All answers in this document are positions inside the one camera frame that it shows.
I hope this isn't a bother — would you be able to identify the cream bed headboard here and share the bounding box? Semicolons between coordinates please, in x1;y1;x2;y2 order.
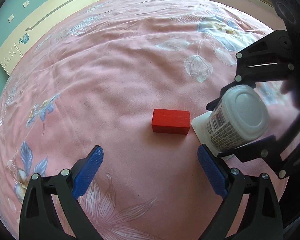
0;0;99;75

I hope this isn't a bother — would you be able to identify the wall socket right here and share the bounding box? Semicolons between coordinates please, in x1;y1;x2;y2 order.
23;0;30;8

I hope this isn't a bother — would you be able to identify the wall socket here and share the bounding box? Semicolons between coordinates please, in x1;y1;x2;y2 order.
23;0;30;8
8;15;14;22

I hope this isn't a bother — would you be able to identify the pink floral bed sheet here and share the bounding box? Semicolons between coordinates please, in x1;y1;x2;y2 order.
0;0;271;239

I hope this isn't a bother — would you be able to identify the wall socket left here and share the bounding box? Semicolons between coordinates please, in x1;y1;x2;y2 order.
8;15;14;22

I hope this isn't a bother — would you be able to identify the red block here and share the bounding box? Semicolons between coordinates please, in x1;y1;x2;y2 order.
151;109;190;135

